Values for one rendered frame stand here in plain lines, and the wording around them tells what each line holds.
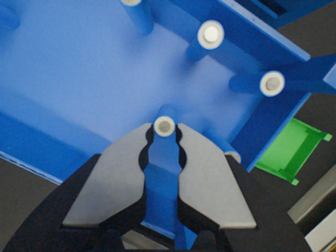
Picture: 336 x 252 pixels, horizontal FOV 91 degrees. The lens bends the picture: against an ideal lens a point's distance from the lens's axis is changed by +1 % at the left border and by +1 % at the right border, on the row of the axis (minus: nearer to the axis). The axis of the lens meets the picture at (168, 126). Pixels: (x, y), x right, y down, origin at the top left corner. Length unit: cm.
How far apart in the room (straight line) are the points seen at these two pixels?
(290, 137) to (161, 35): 65
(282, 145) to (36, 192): 99
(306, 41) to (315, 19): 6
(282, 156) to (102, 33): 71
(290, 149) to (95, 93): 71
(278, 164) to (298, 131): 14
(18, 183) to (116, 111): 78
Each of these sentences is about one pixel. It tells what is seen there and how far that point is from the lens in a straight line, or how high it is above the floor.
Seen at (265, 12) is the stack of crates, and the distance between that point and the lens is 35.
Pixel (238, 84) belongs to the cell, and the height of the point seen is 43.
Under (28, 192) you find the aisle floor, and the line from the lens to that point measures 94.
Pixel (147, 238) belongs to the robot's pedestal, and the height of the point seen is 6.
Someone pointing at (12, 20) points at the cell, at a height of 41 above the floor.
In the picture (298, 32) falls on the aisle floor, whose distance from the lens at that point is 73.
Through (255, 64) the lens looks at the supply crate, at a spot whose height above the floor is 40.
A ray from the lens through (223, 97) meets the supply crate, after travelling 19.
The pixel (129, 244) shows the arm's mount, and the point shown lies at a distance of 81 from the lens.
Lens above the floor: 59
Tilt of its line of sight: 75 degrees down
